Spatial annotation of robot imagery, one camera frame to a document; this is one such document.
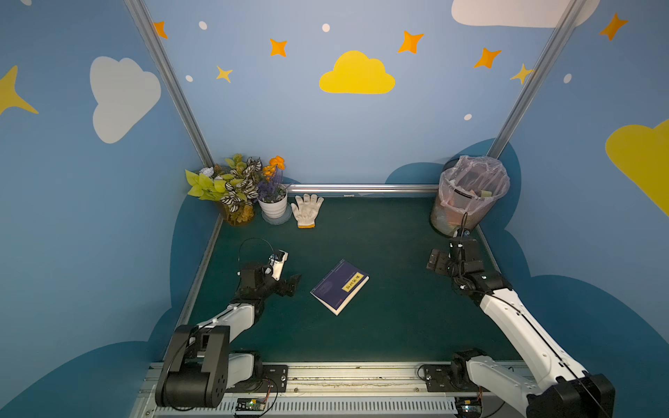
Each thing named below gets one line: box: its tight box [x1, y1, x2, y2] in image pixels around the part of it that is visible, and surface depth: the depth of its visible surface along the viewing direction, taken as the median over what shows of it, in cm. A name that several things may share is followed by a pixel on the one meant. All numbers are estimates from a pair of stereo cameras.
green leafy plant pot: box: [184, 153, 264, 227], surface depth 95 cm
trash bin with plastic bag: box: [430, 155, 511, 236], surface depth 98 cm
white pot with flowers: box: [257, 155, 288, 220], surface depth 109 cm
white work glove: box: [290, 193, 325, 230], surface depth 118 cm
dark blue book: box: [309, 258, 371, 317], surface depth 94 cm
